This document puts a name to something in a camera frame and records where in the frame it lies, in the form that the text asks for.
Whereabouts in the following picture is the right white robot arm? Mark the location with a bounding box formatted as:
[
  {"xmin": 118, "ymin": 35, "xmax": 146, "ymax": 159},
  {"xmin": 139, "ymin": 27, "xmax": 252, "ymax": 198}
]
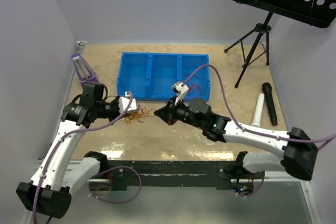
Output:
[{"xmin": 154, "ymin": 98, "xmax": 318, "ymax": 181}]

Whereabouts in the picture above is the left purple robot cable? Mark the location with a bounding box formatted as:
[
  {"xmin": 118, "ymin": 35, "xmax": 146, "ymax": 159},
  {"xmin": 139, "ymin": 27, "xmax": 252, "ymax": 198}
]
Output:
[{"xmin": 31, "ymin": 91, "xmax": 134, "ymax": 224}]

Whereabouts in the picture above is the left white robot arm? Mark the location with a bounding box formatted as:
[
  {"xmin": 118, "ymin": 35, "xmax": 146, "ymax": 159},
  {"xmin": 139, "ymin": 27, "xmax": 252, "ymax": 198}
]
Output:
[{"xmin": 16, "ymin": 82, "xmax": 137, "ymax": 223}]

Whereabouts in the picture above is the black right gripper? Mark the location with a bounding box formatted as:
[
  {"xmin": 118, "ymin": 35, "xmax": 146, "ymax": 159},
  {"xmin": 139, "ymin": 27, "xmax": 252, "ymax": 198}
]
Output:
[{"xmin": 155, "ymin": 94, "xmax": 205, "ymax": 129}]

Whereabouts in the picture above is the white plastic tube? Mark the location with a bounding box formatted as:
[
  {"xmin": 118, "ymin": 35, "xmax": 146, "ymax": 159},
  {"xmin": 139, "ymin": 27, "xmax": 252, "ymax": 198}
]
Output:
[{"xmin": 251, "ymin": 93, "xmax": 265, "ymax": 127}]

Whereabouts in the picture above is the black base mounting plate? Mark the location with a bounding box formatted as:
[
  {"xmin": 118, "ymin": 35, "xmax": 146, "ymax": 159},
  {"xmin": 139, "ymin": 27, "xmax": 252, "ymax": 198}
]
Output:
[{"xmin": 89, "ymin": 159, "xmax": 265, "ymax": 192}]

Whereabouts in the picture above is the black microphone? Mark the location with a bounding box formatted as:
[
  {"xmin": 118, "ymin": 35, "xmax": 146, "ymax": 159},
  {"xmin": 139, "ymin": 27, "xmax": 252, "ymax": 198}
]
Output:
[{"xmin": 262, "ymin": 82, "xmax": 278, "ymax": 126}]

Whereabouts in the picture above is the blue three-compartment bin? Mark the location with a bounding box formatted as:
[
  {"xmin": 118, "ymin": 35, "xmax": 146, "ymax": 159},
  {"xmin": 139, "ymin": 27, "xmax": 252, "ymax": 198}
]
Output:
[{"xmin": 117, "ymin": 52, "xmax": 209, "ymax": 102}]

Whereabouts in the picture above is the red cable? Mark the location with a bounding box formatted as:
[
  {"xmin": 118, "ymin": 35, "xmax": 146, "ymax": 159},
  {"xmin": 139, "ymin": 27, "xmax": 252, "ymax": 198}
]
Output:
[{"xmin": 182, "ymin": 71, "xmax": 204, "ymax": 98}]

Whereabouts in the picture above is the purple metronome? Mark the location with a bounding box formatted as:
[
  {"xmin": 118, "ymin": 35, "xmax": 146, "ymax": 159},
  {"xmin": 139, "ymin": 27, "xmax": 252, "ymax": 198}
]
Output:
[{"xmin": 71, "ymin": 53, "xmax": 99, "ymax": 88}]

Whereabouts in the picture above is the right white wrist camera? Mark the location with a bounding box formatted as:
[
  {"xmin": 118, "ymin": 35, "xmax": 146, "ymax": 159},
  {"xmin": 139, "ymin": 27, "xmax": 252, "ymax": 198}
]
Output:
[{"xmin": 172, "ymin": 81, "xmax": 188, "ymax": 105}]

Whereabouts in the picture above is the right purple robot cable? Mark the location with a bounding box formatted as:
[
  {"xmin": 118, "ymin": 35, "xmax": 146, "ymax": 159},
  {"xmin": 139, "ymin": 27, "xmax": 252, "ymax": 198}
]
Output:
[{"xmin": 181, "ymin": 64, "xmax": 336, "ymax": 151}]

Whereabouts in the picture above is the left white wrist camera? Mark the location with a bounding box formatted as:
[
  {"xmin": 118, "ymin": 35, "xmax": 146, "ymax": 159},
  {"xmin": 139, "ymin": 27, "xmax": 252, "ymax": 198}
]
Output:
[{"xmin": 118, "ymin": 91, "xmax": 138, "ymax": 114}]

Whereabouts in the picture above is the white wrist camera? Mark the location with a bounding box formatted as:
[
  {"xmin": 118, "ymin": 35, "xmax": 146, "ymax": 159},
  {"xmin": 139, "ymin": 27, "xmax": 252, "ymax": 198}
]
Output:
[
  {"xmin": 118, "ymin": 91, "xmax": 138, "ymax": 114},
  {"xmin": 172, "ymin": 81, "xmax": 188, "ymax": 105}
]

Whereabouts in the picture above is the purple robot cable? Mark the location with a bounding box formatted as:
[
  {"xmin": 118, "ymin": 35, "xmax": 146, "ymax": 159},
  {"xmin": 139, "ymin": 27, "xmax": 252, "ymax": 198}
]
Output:
[
  {"xmin": 31, "ymin": 91, "xmax": 134, "ymax": 224},
  {"xmin": 181, "ymin": 64, "xmax": 336, "ymax": 151}
]

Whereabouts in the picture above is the coloured cable bundle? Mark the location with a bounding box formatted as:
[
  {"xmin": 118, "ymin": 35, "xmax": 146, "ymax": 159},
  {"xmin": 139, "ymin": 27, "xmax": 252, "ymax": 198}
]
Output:
[{"xmin": 120, "ymin": 104, "xmax": 157, "ymax": 129}]

